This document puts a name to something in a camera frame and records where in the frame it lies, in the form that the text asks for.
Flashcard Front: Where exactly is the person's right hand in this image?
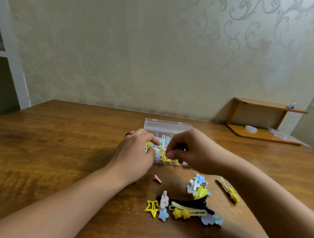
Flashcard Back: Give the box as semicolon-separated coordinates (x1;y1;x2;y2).
165;128;236;176

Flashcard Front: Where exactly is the person's left hand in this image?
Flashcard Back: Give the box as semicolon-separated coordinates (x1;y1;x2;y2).
108;128;161;187

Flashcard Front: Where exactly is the person's left forearm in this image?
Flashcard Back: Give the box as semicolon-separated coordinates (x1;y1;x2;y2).
0;165;128;238

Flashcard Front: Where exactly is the person's right forearm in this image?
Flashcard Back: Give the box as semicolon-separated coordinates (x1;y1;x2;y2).
216;150;314;238

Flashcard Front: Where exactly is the pile of colourful hair clips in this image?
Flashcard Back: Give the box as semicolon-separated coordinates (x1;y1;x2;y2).
145;135;188;166

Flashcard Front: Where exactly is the clear plastic storage box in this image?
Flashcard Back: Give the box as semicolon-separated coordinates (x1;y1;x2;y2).
143;118;194;167

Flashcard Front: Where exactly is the blue star clip with silver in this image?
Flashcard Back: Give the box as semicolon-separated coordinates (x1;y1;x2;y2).
190;174;209;190

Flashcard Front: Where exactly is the white flower hair clip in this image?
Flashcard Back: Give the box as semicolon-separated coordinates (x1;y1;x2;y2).
187;184;199;197

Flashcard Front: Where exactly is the yellow-green round hair clip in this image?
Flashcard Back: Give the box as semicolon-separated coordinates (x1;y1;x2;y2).
194;186;211;200

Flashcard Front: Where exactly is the white speckled hair clip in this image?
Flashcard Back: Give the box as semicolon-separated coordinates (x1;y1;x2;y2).
160;190;169;209

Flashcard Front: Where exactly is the large black hair claw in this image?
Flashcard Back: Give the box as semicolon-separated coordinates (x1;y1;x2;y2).
157;195;215;216

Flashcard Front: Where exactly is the yellow star outline hair clip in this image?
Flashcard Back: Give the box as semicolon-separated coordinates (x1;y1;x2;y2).
144;200;160;219

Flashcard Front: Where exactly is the cream clip with yellow stars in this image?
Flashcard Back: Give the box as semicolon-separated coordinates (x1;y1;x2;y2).
169;201;208;220

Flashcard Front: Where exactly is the light blue star hair clip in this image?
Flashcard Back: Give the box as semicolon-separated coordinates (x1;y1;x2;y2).
158;208;170;222

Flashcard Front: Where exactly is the yellow bow hair clip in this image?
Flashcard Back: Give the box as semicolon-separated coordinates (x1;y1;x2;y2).
216;177;240;203

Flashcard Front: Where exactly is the light blue flower hair clip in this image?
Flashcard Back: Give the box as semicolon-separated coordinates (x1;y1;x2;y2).
201;213;224;226

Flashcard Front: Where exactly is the small wooden shelf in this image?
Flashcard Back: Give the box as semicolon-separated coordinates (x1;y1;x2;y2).
225;97;309;146

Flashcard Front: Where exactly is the clear plastic bag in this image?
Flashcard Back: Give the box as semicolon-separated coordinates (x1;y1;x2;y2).
267;127;312;148

